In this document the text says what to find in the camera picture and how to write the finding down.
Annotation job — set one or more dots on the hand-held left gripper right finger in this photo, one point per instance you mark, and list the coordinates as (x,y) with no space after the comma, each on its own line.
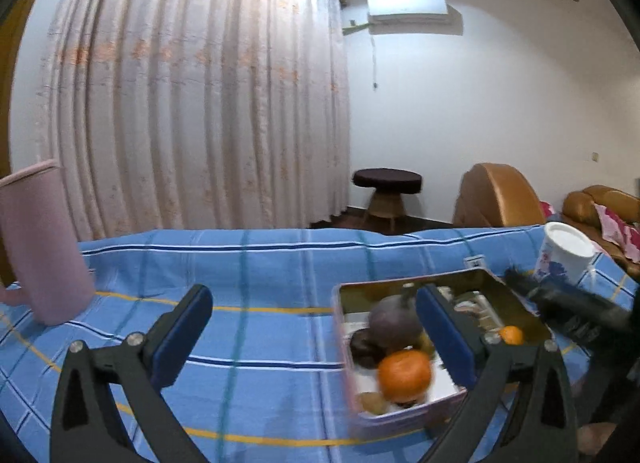
(447,338)

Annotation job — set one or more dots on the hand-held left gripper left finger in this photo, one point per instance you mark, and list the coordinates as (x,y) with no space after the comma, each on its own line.
(175,343)

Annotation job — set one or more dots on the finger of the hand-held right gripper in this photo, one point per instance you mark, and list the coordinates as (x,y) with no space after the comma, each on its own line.
(517,279)

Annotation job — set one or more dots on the dark purple round fruit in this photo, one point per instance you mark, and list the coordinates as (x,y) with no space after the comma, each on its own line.
(395,325)

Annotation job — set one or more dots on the small orange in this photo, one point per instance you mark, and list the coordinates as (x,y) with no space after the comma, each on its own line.
(511,335)

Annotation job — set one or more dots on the round orange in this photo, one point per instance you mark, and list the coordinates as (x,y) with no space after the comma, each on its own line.
(404,375)

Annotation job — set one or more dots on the dark brown round fruit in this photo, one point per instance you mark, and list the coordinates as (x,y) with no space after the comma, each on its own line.
(365,348)

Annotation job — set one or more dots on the gold metal tin box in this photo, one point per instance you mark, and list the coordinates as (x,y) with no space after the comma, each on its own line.
(370,293)

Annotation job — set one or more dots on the small brown kiwi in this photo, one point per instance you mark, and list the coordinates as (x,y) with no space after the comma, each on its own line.
(374,402)

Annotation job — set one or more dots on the printed paper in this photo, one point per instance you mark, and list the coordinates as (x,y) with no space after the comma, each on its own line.
(482,305)

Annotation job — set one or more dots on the white power socket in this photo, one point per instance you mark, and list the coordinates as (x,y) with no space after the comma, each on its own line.
(475,261)

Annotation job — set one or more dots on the white floral lidded cup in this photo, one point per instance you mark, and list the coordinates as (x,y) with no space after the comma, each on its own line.
(562,253)

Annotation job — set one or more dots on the brown leather armchair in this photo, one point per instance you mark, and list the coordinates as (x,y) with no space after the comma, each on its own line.
(500,198)

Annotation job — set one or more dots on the pink patterned cloth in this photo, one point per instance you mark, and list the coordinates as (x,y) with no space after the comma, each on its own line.
(617,225)

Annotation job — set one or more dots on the brown leather sofa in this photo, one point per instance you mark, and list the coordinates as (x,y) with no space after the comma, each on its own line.
(590,203)

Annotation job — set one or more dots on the blue plaid bedsheet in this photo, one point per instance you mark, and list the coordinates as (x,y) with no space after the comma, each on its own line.
(250,268)

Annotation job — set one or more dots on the pink plastic pitcher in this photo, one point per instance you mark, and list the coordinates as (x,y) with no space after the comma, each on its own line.
(45,253)

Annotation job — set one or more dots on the dark round stool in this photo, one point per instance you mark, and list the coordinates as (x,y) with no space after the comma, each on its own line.
(387,180)

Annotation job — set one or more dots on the pale pink pleated curtain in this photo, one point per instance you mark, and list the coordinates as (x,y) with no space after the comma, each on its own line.
(200,93)

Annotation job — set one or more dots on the wooden door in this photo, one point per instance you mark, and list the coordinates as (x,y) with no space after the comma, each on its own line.
(5,118)

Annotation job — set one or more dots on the white air conditioner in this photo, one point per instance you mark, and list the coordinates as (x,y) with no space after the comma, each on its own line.
(407,8)

